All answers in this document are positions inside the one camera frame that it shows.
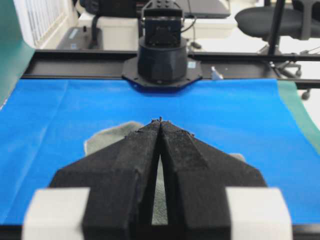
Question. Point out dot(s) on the black office chair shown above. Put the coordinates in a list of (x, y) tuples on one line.
[(270, 23)]

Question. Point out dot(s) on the black camera on round mount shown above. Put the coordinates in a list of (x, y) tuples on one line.
[(162, 59)]

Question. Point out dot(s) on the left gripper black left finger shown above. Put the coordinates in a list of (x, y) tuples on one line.
[(99, 196)]

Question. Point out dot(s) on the white desk with equipment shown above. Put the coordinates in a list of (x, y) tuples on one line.
[(121, 34)]

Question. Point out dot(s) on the grey-green terry towel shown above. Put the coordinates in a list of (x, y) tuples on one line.
[(156, 189)]

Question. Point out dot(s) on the green backdrop sheet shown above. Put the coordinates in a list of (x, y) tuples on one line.
[(15, 53)]

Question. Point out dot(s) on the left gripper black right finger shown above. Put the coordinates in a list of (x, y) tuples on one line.
[(215, 196)]

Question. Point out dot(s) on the blue table cloth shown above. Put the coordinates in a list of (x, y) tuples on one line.
[(44, 124)]

